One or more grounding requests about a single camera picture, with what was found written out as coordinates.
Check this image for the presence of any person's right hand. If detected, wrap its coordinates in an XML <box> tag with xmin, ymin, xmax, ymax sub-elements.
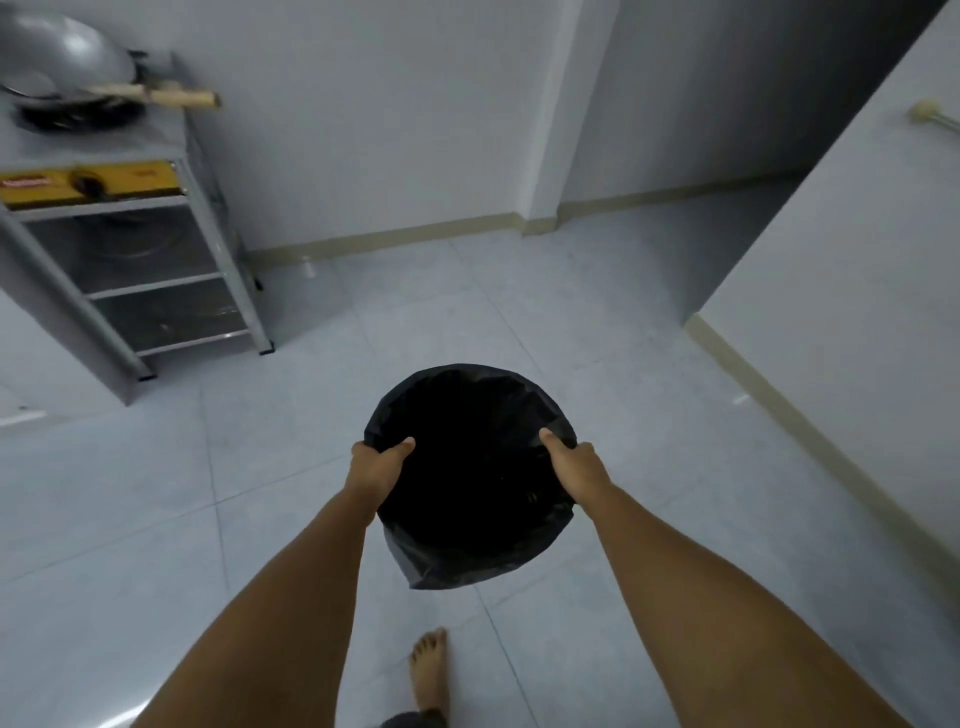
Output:
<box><xmin>538</xmin><ymin>428</ymin><xmax>618</xmax><ymax>522</ymax></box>

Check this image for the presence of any person's left hand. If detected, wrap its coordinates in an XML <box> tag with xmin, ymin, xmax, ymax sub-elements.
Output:
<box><xmin>343</xmin><ymin>437</ymin><xmax>417</xmax><ymax>526</ymax></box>

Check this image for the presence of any black plastic trash bag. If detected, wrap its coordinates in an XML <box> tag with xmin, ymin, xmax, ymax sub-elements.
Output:
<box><xmin>363</xmin><ymin>363</ymin><xmax>580</xmax><ymax>591</ymax></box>

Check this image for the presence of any person's right forearm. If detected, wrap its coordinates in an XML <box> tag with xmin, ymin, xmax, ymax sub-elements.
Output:
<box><xmin>581</xmin><ymin>483</ymin><xmax>920</xmax><ymax>728</ymax></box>

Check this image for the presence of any person's left forearm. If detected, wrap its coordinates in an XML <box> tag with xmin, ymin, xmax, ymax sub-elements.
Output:
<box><xmin>127</xmin><ymin>487</ymin><xmax>380</xmax><ymax>728</ymax></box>

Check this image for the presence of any person's bare foot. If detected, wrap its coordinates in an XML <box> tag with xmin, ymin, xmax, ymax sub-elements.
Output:
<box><xmin>408</xmin><ymin>627</ymin><xmax>451</xmax><ymax>717</ymax></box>

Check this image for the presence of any steel stove stand with shelves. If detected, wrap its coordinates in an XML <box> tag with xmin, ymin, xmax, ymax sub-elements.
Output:
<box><xmin>0</xmin><ymin>52</ymin><xmax>276</xmax><ymax>408</ymax></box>

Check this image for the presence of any yellow stove control panel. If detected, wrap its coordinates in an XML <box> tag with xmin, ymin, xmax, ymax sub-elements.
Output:
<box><xmin>0</xmin><ymin>160</ymin><xmax>186</xmax><ymax>211</ymax></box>

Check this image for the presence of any black gas burner ring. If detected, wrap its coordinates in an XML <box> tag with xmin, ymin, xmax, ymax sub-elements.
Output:
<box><xmin>13</xmin><ymin>96</ymin><xmax>148</xmax><ymax>135</ymax></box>

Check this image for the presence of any cream wall hook peg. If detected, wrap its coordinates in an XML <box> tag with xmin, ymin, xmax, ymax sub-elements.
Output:
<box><xmin>907</xmin><ymin>99</ymin><xmax>960</xmax><ymax>135</ymax></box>

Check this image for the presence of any steel wok with wooden handle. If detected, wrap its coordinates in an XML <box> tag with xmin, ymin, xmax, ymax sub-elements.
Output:
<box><xmin>0</xmin><ymin>6</ymin><xmax>223</xmax><ymax>112</ymax></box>

